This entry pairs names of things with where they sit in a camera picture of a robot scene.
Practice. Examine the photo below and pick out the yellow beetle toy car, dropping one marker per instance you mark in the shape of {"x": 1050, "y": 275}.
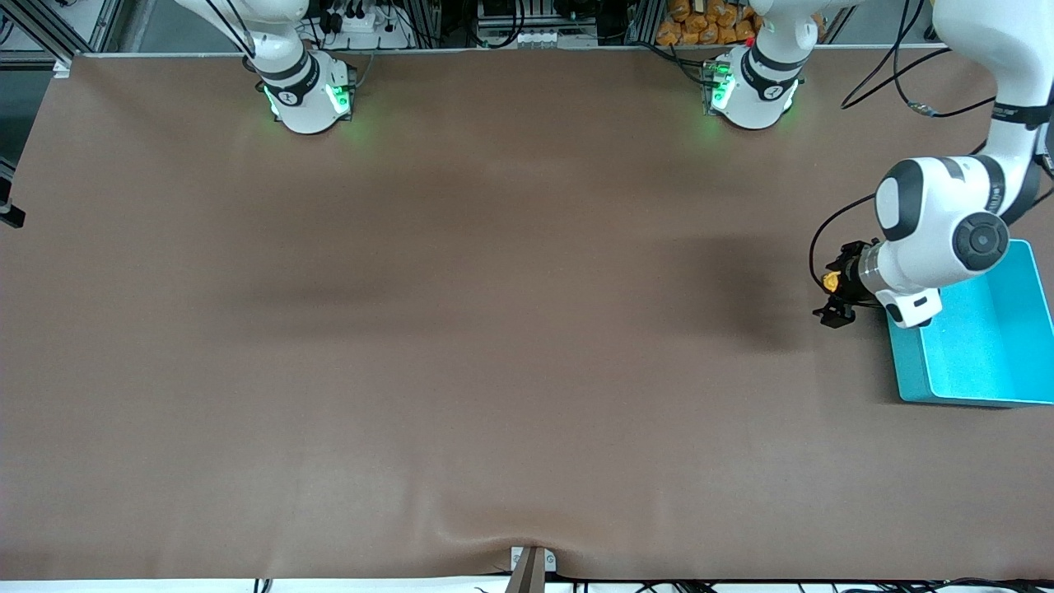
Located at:
{"x": 832, "y": 282}

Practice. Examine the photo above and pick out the brown support bar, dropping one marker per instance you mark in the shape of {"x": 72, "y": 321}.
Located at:
{"x": 527, "y": 576}

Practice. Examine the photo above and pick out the brown table mat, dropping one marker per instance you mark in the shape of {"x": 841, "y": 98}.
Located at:
{"x": 527, "y": 329}

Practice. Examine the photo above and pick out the teal plastic storage box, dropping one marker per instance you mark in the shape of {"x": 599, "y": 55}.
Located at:
{"x": 988, "y": 362}

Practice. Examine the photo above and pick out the white terminal block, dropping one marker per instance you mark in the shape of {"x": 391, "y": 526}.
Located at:
{"x": 550, "y": 37}

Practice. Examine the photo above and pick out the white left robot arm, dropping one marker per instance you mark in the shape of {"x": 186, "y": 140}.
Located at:
{"x": 939, "y": 214}

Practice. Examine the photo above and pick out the aluminium frame profile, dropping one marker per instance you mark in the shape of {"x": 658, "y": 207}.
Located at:
{"x": 49, "y": 29}

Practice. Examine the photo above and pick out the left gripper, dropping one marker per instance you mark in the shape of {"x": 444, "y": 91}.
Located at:
{"x": 846, "y": 270}

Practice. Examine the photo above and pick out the white power strip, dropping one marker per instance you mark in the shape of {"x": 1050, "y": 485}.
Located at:
{"x": 362, "y": 23}

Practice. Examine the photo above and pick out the small metal clamp bracket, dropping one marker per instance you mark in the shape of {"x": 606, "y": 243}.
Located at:
{"x": 517, "y": 560}

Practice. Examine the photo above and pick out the pile of orange objects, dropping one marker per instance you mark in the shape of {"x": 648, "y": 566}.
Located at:
{"x": 704, "y": 25}

